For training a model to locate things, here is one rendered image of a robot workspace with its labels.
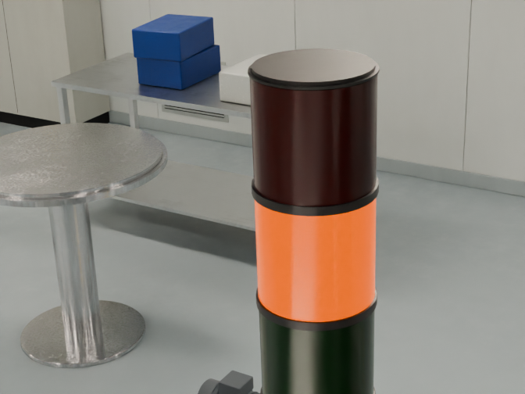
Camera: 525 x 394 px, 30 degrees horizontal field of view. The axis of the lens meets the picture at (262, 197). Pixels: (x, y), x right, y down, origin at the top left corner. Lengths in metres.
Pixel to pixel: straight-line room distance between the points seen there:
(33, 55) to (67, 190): 3.62
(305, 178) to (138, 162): 3.96
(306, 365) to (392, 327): 4.40
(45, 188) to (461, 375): 1.97
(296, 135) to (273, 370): 0.11
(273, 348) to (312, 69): 0.12
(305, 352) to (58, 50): 7.06
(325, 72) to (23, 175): 3.96
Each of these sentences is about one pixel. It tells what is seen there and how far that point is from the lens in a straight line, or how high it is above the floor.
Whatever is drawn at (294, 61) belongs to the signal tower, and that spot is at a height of 2.35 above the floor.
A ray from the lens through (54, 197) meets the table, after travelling 4.08.
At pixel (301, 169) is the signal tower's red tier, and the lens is 0.36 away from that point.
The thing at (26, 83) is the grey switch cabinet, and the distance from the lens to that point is 7.76.
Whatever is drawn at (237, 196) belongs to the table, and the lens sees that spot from 5.66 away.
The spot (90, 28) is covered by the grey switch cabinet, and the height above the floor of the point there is 0.78.
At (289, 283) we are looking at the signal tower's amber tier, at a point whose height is 2.27.
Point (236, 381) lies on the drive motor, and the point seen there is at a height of 0.97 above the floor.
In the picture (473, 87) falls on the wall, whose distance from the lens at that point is 6.22.
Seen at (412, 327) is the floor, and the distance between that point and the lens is 4.81.
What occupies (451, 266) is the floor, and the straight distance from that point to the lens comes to 5.39.
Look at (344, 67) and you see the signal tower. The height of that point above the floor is 2.35.
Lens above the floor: 2.45
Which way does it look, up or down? 23 degrees down
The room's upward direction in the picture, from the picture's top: 2 degrees counter-clockwise
